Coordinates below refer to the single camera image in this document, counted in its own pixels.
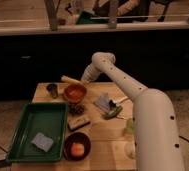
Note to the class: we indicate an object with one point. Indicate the red bowl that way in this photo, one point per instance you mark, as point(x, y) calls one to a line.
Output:
point(74, 93)

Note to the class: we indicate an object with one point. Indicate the white cup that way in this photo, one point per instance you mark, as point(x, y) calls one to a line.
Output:
point(130, 150)

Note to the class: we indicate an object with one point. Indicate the dark brown bowl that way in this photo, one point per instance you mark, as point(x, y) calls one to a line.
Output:
point(76, 137)

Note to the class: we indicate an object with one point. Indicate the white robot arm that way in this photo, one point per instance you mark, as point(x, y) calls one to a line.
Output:
point(155, 127)

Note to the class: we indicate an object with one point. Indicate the pine cone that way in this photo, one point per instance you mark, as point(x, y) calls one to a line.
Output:
point(76, 109)

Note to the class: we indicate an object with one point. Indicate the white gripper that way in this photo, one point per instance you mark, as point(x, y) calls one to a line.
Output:
point(90, 74)

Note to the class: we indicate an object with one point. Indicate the dark metal cup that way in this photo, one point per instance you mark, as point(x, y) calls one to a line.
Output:
point(52, 89)

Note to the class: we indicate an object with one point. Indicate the white plastic spoon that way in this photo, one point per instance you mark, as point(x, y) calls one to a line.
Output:
point(117, 101)

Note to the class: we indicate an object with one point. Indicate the orange fruit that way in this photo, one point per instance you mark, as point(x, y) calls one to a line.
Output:
point(77, 149)

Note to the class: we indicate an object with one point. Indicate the green plastic tray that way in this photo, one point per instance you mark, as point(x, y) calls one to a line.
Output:
point(47, 118)

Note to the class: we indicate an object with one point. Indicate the green vegetable toy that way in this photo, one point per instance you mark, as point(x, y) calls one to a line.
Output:
point(112, 114)

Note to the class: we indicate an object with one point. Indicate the green plastic cup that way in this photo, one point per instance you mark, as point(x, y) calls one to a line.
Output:
point(129, 129)

